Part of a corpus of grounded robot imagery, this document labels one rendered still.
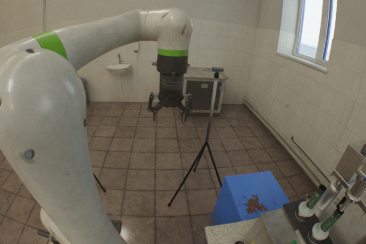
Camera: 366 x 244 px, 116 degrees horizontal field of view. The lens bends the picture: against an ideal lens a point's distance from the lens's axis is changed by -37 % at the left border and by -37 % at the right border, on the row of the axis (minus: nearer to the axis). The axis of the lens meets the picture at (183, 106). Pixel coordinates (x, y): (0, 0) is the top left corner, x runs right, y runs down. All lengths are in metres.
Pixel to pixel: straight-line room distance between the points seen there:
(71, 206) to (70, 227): 0.05
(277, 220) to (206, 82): 2.73
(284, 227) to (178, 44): 0.71
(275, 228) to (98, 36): 0.79
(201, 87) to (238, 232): 2.60
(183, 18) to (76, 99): 0.38
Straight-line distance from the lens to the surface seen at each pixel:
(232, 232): 0.97
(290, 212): 0.77
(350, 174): 0.72
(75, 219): 0.28
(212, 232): 0.95
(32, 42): 0.36
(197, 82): 3.12
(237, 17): 3.94
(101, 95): 4.10
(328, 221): 0.68
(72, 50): 0.37
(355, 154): 0.70
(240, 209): 1.25
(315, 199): 0.71
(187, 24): 0.50
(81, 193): 0.25
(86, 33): 0.41
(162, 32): 0.50
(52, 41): 0.36
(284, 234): 0.72
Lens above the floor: 1.59
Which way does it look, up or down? 25 degrees down
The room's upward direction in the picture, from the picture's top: 4 degrees clockwise
